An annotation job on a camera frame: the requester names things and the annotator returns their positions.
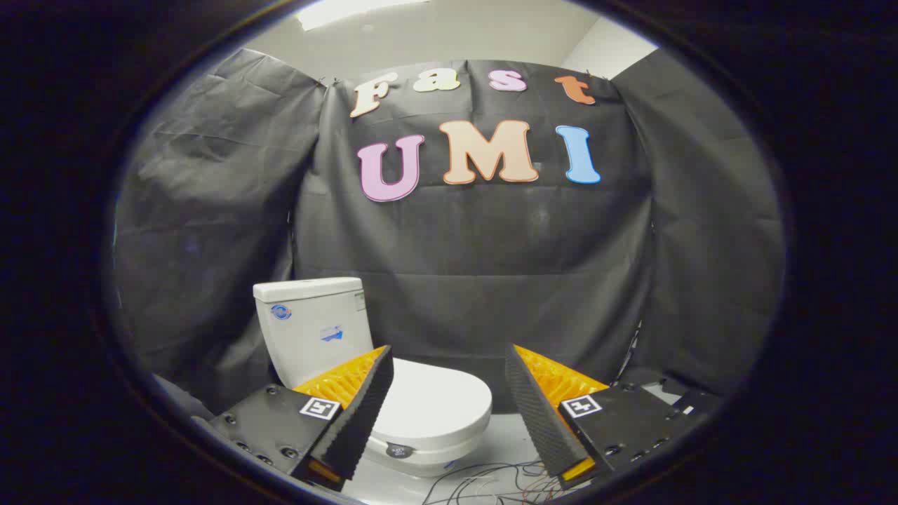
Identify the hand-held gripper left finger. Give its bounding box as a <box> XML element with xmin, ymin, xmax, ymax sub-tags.
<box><xmin>209</xmin><ymin>344</ymin><xmax>395</xmax><ymax>492</ymax></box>

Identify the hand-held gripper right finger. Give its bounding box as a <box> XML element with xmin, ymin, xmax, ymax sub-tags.
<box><xmin>505</xmin><ymin>344</ymin><xmax>699</xmax><ymax>490</ymax></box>

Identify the tangle of thin cables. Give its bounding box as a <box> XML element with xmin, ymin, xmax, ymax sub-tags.
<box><xmin>421</xmin><ymin>459</ymin><xmax>562</xmax><ymax>505</ymax></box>

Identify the white toilet lid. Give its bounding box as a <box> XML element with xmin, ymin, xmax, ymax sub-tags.
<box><xmin>370</xmin><ymin>358</ymin><xmax>493</xmax><ymax>450</ymax></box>

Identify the black backdrop cloth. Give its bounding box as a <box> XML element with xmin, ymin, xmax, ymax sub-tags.
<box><xmin>112</xmin><ymin>48</ymin><xmax>785</xmax><ymax>422</ymax></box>

